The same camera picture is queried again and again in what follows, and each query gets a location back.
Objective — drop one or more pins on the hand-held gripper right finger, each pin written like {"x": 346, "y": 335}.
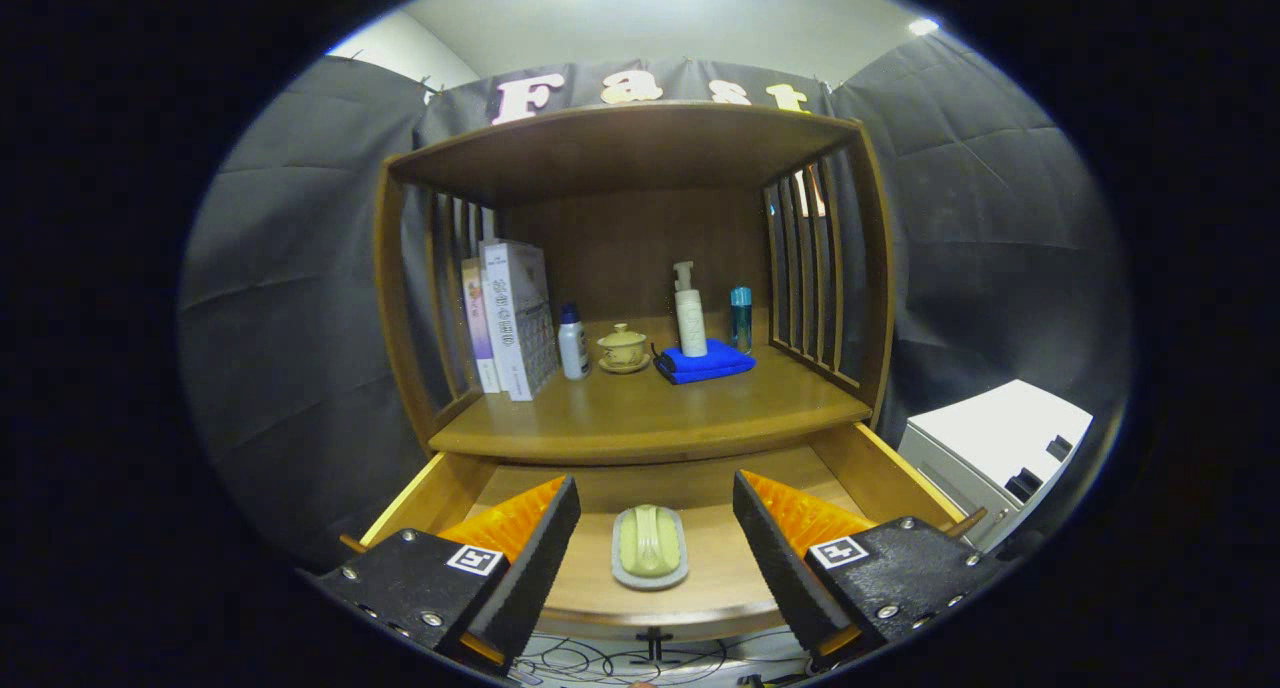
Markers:
{"x": 780, "y": 568}

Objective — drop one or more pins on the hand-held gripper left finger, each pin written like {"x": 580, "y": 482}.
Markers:
{"x": 535, "y": 568}

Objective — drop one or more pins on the wooden drawer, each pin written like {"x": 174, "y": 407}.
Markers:
{"x": 600, "y": 488}

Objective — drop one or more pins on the green brush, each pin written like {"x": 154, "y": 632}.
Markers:
{"x": 648, "y": 543}

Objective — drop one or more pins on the wooden countertop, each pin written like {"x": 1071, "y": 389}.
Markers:
{"x": 650, "y": 408}

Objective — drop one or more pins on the white drawer unit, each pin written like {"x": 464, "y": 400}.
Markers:
{"x": 990, "y": 433}

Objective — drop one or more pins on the wooden cabinet with slatted sides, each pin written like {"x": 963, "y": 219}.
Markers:
{"x": 640, "y": 238}

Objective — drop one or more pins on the folded blue cloth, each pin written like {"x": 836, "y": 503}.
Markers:
{"x": 705, "y": 363}

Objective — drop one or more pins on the white bottle with blue cap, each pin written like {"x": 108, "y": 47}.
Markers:
{"x": 573, "y": 348}

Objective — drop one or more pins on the yellow lidded teacup with saucer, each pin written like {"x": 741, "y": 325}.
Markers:
{"x": 622, "y": 348}

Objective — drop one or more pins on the thick white book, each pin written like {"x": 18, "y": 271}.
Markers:
{"x": 515, "y": 318}

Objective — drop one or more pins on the teal slim bottle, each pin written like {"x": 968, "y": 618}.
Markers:
{"x": 740, "y": 318}

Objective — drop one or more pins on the thin purple book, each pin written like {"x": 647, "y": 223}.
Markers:
{"x": 478, "y": 318}

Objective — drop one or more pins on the white pump bottle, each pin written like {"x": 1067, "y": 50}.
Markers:
{"x": 690, "y": 318}

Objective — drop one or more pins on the black backdrop cloth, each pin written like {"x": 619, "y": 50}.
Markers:
{"x": 290, "y": 318}

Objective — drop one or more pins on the small ceiling light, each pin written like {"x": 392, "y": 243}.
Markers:
{"x": 923, "y": 27}

